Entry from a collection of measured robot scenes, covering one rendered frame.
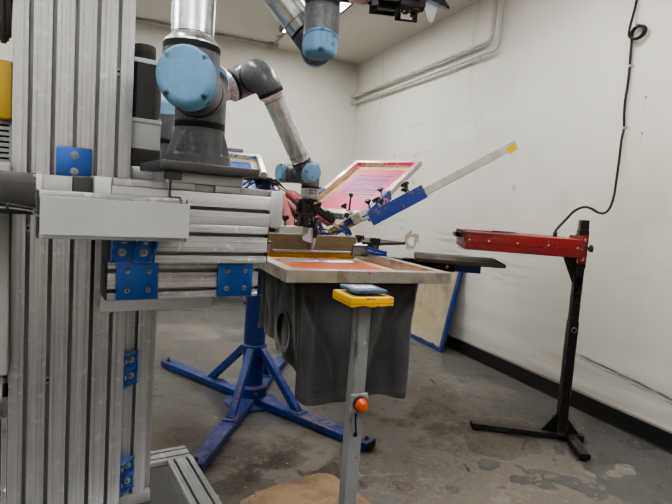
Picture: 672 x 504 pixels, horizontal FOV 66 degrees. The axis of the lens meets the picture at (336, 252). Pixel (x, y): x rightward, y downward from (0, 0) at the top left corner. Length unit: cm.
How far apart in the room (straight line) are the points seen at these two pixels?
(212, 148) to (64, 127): 35
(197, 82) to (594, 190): 293
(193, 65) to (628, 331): 293
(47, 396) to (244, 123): 521
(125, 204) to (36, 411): 61
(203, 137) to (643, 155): 274
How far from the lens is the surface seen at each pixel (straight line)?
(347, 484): 159
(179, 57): 111
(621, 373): 353
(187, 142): 123
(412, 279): 170
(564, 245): 276
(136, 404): 155
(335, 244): 220
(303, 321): 167
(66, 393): 145
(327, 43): 115
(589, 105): 379
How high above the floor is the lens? 119
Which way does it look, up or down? 5 degrees down
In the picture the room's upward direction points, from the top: 4 degrees clockwise
